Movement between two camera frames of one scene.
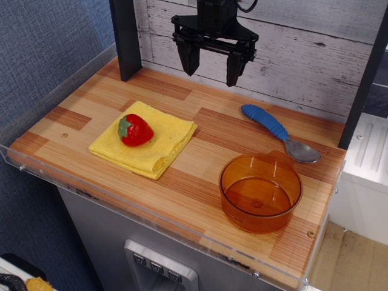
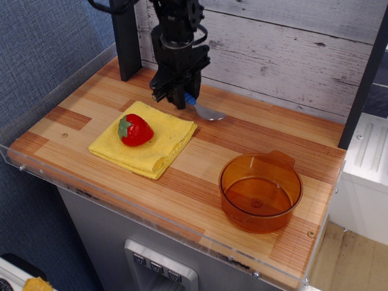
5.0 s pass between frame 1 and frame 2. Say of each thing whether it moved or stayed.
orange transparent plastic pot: stayed
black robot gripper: moved
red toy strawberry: stayed
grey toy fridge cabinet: stayed
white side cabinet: stayed
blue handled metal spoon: moved
